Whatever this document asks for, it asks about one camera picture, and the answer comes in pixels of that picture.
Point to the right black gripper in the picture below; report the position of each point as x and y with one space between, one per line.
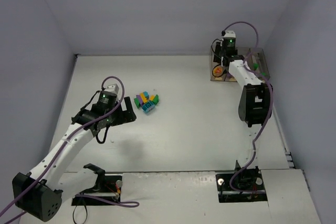
219 60

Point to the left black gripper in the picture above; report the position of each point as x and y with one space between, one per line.
122 114

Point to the orange oval lego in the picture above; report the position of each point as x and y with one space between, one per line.
217 71

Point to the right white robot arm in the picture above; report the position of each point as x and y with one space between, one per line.
255 103

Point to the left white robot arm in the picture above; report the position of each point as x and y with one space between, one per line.
40 192

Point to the purple slanted lego in pile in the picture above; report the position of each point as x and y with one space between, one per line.
140 100

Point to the yellow cyan lego top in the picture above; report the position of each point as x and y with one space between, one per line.
145 95

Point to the clear bin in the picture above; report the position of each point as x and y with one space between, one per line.
242 52
216 62
258 57
230 55

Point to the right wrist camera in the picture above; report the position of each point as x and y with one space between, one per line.
228 34

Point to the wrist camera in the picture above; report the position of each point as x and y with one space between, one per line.
228 34
112 89

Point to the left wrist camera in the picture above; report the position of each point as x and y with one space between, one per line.
112 89

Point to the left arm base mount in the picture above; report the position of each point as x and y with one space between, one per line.
109 190

